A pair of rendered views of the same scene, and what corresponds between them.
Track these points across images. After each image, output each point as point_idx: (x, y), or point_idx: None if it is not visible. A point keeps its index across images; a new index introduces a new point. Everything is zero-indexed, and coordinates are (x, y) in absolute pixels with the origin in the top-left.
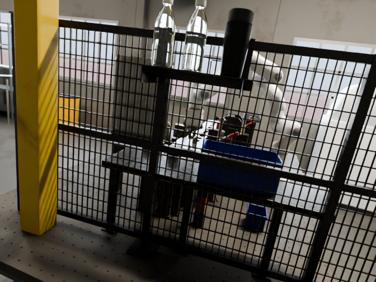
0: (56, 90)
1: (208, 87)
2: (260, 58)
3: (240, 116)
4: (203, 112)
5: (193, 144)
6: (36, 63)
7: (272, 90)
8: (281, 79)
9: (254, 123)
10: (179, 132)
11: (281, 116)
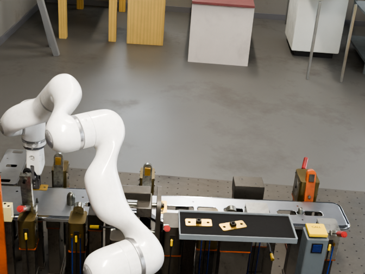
0: None
1: (1, 118)
2: (57, 94)
3: (157, 201)
4: (35, 155)
5: (60, 203)
6: None
7: (89, 165)
8: (52, 145)
9: (220, 241)
10: (139, 185)
11: (129, 234)
